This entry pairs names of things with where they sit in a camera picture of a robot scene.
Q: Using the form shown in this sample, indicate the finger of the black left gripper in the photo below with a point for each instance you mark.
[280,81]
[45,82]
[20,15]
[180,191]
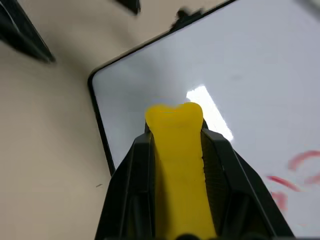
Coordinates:
[17,30]
[131,4]

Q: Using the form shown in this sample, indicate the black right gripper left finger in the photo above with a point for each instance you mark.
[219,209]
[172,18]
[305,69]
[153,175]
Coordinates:
[130,190]

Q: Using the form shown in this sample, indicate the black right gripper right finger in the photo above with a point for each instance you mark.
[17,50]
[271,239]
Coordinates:
[240,190]

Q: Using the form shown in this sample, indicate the yellow whiteboard eraser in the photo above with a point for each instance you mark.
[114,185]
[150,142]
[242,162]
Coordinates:
[180,160]

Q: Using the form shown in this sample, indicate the black whiteboard edge clip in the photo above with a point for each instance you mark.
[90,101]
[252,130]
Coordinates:
[186,16]

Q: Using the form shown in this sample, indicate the red marker drawing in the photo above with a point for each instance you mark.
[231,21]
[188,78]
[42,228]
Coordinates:
[297,160]

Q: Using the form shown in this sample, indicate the whiteboard with black frame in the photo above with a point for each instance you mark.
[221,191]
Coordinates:
[250,62]

